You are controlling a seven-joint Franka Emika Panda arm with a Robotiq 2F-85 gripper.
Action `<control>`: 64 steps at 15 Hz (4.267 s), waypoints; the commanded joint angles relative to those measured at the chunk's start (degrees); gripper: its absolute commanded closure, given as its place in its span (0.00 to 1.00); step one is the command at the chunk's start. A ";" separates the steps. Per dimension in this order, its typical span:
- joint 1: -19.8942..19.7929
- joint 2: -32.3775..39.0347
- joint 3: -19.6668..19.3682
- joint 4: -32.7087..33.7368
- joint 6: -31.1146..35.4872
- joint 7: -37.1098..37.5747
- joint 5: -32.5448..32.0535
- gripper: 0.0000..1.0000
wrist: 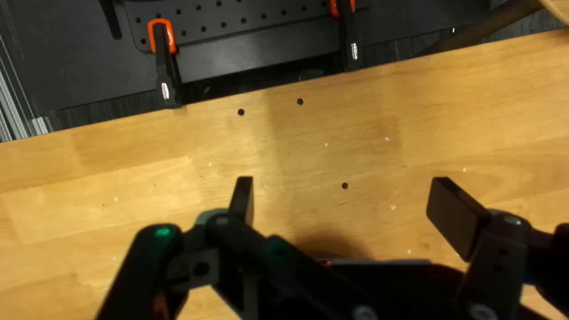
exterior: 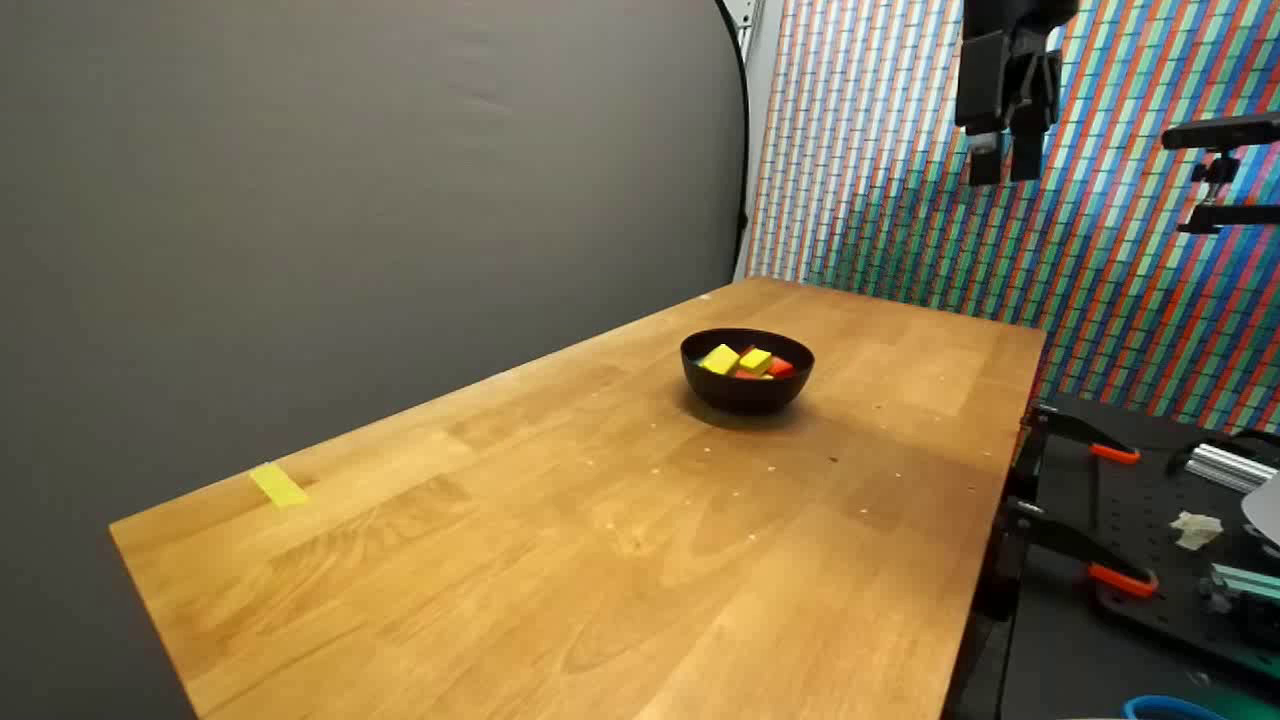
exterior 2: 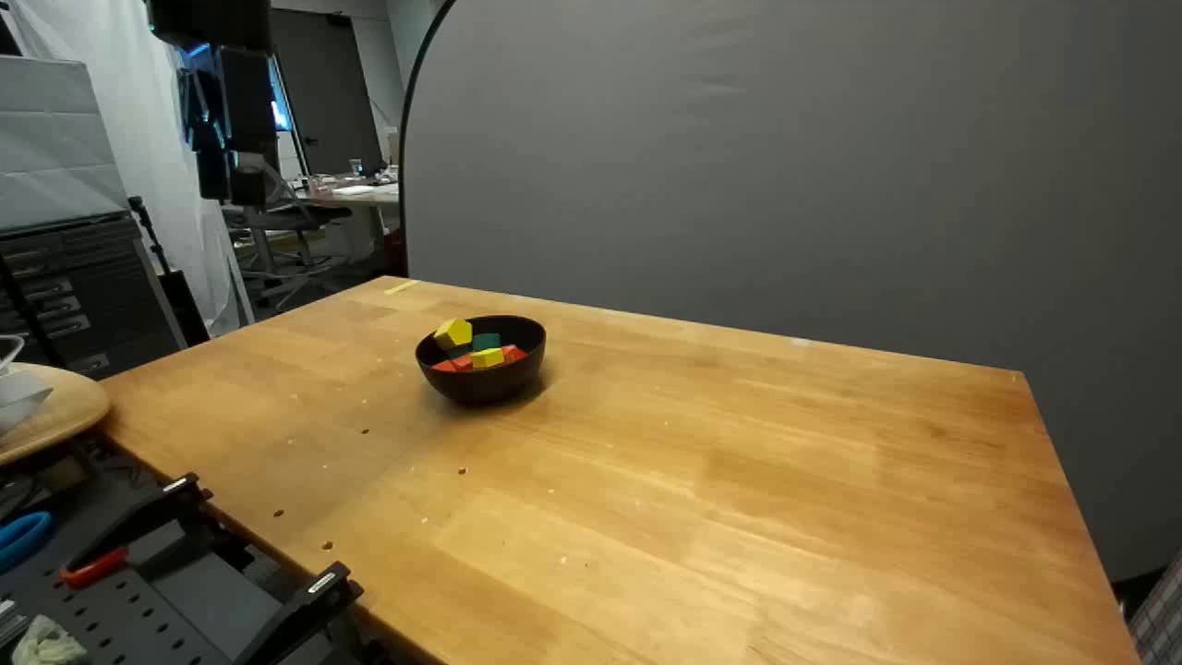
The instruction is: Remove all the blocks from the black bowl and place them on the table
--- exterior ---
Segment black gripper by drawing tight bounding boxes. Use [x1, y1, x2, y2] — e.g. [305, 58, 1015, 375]
[951, 0, 1081, 188]

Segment black bowl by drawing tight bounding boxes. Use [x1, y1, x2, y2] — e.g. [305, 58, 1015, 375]
[675, 323, 821, 417]

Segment multicolour patterned cloth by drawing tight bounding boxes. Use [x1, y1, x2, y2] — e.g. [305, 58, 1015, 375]
[731, 0, 1280, 441]

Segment silver aluminium bar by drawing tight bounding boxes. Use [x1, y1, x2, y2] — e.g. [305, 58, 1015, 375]
[1181, 441, 1280, 492]

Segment black pegboard bench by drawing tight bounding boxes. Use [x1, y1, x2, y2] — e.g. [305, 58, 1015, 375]
[991, 394, 1280, 690]

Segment small white crumpled item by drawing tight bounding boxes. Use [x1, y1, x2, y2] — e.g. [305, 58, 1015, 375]
[1168, 509, 1230, 555]

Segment grey round plate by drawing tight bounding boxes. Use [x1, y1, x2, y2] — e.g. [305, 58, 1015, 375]
[1236, 472, 1280, 552]

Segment grey photo backdrop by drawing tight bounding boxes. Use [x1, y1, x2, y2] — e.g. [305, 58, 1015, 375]
[0, 0, 753, 720]

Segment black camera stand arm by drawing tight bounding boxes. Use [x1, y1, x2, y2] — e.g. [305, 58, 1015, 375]
[1158, 113, 1280, 239]

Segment black clamp orange handle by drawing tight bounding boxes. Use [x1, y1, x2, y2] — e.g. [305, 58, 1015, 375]
[999, 492, 1166, 605]
[1029, 399, 1147, 472]

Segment teal handled tool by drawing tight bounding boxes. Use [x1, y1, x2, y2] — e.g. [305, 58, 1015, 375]
[1198, 561, 1280, 615]

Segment blue handled scissors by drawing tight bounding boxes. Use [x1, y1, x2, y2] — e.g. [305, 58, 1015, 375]
[1121, 690, 1232, 720]

